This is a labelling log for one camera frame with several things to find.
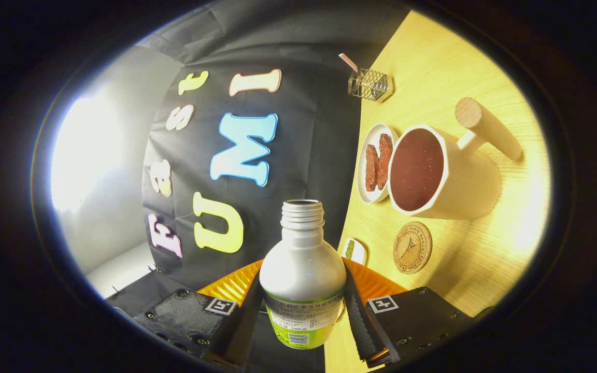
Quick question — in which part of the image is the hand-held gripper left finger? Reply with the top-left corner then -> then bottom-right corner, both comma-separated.
133,259 -> 265,370

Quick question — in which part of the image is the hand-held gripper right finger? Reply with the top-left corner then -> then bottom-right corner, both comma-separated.
342,257 -> 494,369

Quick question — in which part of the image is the silver bottle with green label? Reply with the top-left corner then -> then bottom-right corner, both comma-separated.
259,199 -> 347,350

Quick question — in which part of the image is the round cork coaster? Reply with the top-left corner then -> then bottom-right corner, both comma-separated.
393,221 -> 433,275

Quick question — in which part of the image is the reddish brown juice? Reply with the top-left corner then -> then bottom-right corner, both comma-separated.
391,128 -> 445,212

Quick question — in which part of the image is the white cup with wooden handle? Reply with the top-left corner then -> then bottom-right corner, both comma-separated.
387,97 -> 523,220

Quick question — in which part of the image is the white divided dish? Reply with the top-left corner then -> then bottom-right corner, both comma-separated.
342,238 -> 368,266

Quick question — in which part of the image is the wooden table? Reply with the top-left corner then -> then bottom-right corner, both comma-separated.
324,10 -> 552,373

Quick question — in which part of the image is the reddish brown meat piece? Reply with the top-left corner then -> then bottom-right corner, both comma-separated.
365,145 -> 380,192
376,134 -> 393,190

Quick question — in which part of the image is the white round plate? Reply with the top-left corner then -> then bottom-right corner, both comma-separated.
357,123 -> 400,204

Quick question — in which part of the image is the black backdrop cloth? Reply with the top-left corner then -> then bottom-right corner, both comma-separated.
104,0 -> 412,373

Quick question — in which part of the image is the metal wire holder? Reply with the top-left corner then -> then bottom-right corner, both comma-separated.
348,69 -> 394,103

